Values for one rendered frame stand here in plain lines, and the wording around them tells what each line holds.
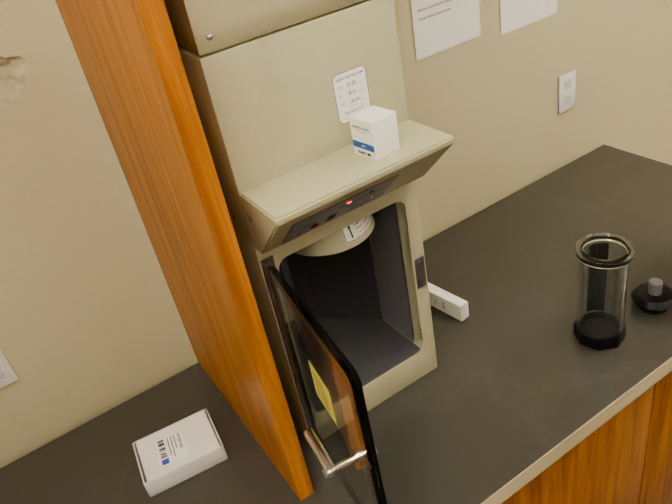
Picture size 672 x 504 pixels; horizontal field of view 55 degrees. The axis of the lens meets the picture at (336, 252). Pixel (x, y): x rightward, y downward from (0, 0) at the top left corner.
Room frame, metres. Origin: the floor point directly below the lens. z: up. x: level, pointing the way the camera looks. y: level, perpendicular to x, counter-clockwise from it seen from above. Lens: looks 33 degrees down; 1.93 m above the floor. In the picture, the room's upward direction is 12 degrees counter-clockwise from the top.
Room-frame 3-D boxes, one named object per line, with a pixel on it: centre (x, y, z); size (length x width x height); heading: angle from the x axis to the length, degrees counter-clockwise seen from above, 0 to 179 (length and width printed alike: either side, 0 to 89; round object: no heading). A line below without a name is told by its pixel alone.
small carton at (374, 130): (0.90, -0.09, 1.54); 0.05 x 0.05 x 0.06; 33
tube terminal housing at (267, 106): (1.04, 0.04, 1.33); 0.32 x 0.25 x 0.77; 117
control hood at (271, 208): (0.88, -0.05, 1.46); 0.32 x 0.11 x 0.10; 117
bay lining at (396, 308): (1.04, 0.04, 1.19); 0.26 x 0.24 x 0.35; 117
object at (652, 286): (1.06, -0.66, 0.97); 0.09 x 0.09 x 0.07
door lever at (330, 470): (0.63, 0.06, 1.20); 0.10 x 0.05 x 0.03; 19
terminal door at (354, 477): (0.70, 0.06, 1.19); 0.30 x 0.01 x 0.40; 19
